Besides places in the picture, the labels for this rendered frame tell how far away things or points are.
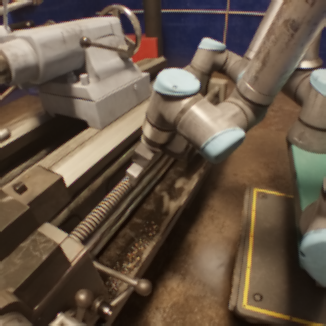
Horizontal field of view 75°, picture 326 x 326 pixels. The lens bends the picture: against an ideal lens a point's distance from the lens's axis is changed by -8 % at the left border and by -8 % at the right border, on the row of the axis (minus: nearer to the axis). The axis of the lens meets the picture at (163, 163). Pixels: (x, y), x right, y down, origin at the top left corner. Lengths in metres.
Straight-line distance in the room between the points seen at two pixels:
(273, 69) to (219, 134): 0.16
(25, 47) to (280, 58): 0.62
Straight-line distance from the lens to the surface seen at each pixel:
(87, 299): 0.48
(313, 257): 0.42
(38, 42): 0.73
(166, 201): 1.10
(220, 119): 0.45
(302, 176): 0.86
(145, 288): 0.59
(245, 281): 1.02
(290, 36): 0.48
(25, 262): 0.45
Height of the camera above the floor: 1.22
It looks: 38 degrees down
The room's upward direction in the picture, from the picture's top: 2 degrees counter-clockwise
